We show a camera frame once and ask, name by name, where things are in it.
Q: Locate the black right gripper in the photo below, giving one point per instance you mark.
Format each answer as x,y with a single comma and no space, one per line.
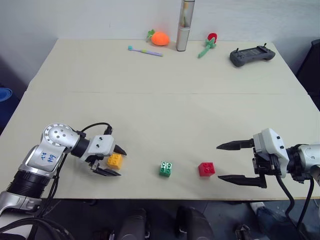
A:
263,163

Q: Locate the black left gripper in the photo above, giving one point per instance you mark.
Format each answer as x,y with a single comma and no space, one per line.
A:
93,161

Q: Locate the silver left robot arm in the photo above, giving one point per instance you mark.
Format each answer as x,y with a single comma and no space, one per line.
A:
58,137

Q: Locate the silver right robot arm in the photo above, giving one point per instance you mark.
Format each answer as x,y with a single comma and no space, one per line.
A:
308,155

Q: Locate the yellow toy brick cube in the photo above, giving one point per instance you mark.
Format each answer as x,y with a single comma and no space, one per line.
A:
115,161

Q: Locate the red toy brick cube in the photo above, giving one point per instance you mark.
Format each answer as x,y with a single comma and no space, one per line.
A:
206,169

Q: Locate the white shoe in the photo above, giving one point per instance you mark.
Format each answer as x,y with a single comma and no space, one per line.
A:
257,206

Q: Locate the green toy brick cube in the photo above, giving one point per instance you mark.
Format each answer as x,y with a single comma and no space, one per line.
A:
165,169

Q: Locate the dark rounded shape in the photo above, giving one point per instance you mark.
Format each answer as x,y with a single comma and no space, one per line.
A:
133,225
193,223

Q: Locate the blue jeans leg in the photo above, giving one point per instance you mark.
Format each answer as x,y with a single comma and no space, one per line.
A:
273,220

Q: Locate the grey handheld controller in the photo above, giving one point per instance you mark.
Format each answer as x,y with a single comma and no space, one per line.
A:
251,57

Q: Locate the purple toothbrush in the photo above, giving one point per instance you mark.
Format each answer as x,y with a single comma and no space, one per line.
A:
145,51

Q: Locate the black box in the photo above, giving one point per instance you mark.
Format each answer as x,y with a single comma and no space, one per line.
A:
310,67

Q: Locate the red plush rose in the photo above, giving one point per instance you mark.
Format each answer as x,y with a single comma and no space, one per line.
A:
209,44

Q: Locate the blue round object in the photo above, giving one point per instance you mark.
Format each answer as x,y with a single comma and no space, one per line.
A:
5,94

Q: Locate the orange plush carrot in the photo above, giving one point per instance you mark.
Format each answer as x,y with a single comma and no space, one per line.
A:
160,39

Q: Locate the silver metal cylinder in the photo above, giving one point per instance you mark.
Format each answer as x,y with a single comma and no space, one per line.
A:
183,27

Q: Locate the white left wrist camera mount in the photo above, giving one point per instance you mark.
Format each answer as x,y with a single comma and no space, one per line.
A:
102,146

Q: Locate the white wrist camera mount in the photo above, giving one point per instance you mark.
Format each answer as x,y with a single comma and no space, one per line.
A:
271,146
102,146

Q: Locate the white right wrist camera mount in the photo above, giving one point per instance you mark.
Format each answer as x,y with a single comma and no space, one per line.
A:
271,146

